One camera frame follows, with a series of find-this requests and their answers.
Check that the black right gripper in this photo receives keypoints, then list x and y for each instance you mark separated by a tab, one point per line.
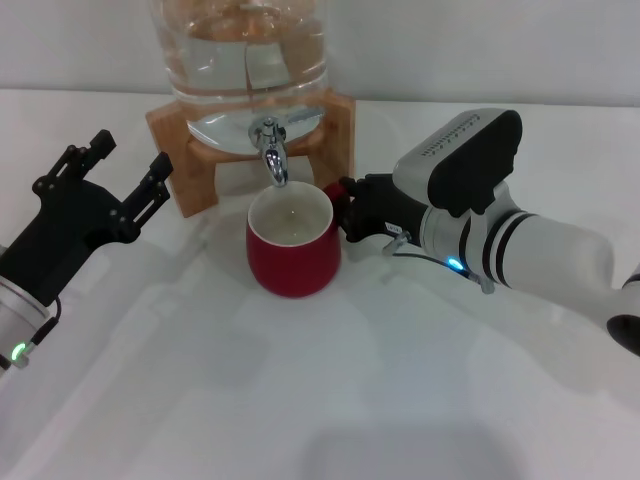
385	205

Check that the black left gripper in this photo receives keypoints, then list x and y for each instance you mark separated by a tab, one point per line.
57	235

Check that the red ceramic cup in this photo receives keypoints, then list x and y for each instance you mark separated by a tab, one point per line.
295	265

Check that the chrome faucet spout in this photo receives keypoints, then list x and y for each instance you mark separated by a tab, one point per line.
274	160

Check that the wooden dispenser stand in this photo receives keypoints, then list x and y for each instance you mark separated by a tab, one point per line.
192	180

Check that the glass water dispenser jar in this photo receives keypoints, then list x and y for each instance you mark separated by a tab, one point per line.
215	65

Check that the right wrist camera housing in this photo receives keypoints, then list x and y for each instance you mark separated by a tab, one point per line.
465	175

